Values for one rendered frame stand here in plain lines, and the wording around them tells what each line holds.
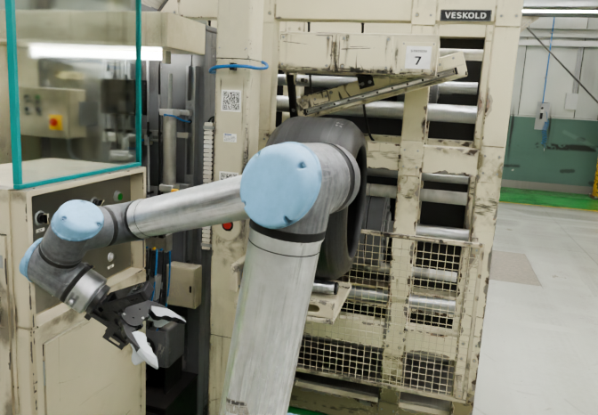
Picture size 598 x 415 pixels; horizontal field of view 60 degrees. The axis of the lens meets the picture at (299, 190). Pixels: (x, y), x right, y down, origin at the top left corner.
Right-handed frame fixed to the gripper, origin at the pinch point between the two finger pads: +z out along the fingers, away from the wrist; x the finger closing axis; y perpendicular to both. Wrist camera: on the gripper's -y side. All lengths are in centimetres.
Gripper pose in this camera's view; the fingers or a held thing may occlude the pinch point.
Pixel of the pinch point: (174, 343)
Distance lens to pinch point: 123.4
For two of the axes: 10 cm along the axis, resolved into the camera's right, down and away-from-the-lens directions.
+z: 8.0, 5.9, 1.0
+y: -5.6, 7.0, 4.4
